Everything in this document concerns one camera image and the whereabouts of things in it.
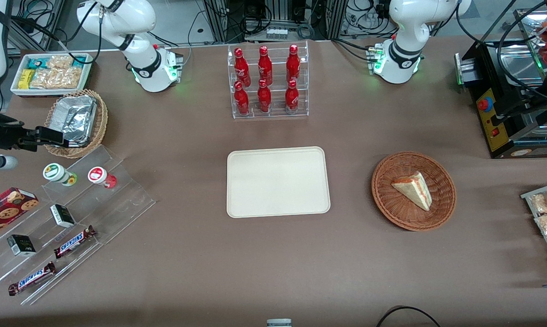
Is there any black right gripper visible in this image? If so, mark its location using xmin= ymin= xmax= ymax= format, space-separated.
xmin=0 ymin=109 xmax=70 ymax=154

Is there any green lid yogurt cup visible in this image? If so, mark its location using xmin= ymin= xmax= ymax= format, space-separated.
xmin=43 ymin=163 xmax=78 ymax=187

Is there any cream plastic tray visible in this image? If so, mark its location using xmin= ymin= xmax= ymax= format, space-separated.
xmin=226 ymin=146 xmax=332 ymax=219

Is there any silver foil container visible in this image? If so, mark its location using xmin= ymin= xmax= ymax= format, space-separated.
xmin=45 ymin=95 xmax=98 ymax=149

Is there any oval light wicker basket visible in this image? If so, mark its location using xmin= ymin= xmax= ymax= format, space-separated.
xmin=43 ymin=89 xmax=109 ymax=159

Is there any white rectangular snack bin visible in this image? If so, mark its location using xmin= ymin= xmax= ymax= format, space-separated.
xmin=10 ymin=52 xmax=94 ymax=98

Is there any clear cracker pack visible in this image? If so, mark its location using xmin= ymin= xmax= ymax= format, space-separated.
xmin=30 ymin=55 xmax=83 ymax=90

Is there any yellow snack packet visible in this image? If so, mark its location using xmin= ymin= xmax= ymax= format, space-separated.
xmin=18 ymin=69 xmax=36 ymax=90

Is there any small black box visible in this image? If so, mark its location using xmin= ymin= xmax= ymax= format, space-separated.
xmin=6 ymin=234 xmax=37 ymax=258
xmin=50 ymin=204 xmax=76 ymax=228

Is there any red tartan cookie box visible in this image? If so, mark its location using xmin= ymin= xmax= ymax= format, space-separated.
xmin=0 ymin=187 xmax=40 ymax=242

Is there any clear acrylic stepped display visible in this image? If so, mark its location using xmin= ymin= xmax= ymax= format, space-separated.
xmin=0 ymin=144 xmax=157 ymax=306

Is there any Snickers chocolate bar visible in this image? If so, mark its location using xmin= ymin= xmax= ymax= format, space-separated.
xmin=53 ymin=225 xmax=97 ymax=260
xmin=7 ymin=261 xmax=57 ymax=297

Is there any red cola bottle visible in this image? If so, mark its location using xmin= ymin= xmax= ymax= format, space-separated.
xmin=286 ymin=44 xmax=301 ymax=84
xmin=234 ymin=81 xmax=250 ymax=115
xmin=258 ymin=45 xmax=274 ymax=86
xmin=257 ymin=79 xmax=273 ymax=114
xmin=284 ymin=79 xmax=300 ymax=114
xmin=234 ymin=47 xmax=251 ymax=87

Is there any clear acrylic bottle rack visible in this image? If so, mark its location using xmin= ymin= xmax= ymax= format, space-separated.
xmin=227 ymin=40 xmax=310 ymax=120

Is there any round brown wicker basket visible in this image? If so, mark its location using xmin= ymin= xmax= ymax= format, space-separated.
xmin=371 ymin=151 xmax=457 ymax=232

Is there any triangular wrapped sandwich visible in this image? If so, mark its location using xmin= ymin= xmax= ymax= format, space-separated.
xmin=390 ymin=171 xmax=433 ymax=212

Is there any black metal machine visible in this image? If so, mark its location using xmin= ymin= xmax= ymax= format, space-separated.
xmin=454 ymin=0 xmax=547 ymax=159

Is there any black looped cable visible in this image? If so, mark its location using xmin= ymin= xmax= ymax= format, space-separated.
xmin=375 ymin=306 xmax=443 ymax=327

